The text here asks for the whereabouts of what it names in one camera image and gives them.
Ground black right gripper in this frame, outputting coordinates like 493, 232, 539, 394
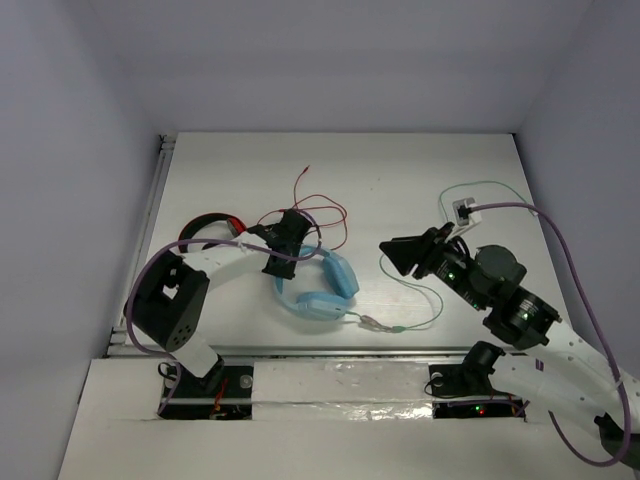
380, 221, 487, 311

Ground light blue headphones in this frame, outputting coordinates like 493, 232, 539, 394
273, 249, 360, 321

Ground green headphone cable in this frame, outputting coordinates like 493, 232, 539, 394
344, 180, 539, 336

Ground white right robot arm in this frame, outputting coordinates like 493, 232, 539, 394
379, 223, 639, 469

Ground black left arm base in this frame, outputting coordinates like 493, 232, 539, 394
157, 362, 254, 421

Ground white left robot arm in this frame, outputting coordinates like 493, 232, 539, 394
123, 209, 322, 394

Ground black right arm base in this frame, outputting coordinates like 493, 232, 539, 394
424, 341, 529, 420

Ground red and black headphones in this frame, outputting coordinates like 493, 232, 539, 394
178, 212, 247, 240

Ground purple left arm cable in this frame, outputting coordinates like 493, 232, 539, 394
123, 212, 324, 416

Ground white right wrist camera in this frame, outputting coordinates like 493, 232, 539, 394
452, 197, 482, 236

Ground aluminium rail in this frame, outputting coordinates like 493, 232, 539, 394
213, 346, 470, 358

